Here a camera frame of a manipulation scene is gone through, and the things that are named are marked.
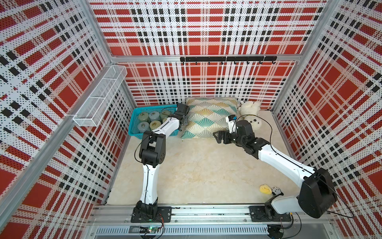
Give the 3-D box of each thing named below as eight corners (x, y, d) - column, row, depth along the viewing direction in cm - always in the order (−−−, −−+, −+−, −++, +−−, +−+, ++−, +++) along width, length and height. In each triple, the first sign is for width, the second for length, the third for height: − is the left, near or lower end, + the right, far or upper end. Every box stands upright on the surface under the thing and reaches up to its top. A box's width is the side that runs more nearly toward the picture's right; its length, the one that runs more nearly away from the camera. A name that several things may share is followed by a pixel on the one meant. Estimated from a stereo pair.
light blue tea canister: (152, 125, 113) (149, 118, 106) (151, 119, 117) (148, 111, 110) (161, 123, 114) (158, 116, 107) (160, 117, 118) (157, 110, 112)
